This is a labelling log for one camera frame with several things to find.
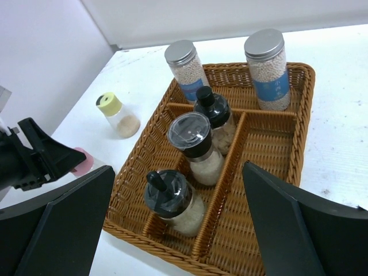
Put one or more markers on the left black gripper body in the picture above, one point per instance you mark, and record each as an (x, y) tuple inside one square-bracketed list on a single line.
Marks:
[(13, 165)]

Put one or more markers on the black cap seasoning jar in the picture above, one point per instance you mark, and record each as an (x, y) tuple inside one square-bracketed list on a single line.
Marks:
[(219, 113)]

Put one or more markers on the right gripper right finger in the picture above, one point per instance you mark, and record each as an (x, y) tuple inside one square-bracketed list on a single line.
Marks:
[(300, 233)]

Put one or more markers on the black knob cap spice jar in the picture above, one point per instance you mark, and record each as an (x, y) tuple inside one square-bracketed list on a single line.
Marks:
[(170, 196)]

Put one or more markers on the clear lid black grinder jar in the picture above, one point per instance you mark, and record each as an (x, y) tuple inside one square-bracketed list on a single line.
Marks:
[(191, 134)]

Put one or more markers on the brown wicker divided tray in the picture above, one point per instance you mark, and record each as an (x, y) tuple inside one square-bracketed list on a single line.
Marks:
[(275, 141)]

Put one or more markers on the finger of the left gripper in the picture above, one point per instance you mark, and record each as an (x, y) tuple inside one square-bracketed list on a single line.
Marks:
[(46, 161)]

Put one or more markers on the pink cap shaker bottle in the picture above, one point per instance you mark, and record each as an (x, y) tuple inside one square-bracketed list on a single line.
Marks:
[(85, 166)]

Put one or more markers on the yellow cap shaker bottle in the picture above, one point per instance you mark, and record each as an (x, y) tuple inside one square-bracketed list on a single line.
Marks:
[(124, 122)]

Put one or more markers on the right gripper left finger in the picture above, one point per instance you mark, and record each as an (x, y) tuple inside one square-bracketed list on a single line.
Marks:
[(57, 233)]

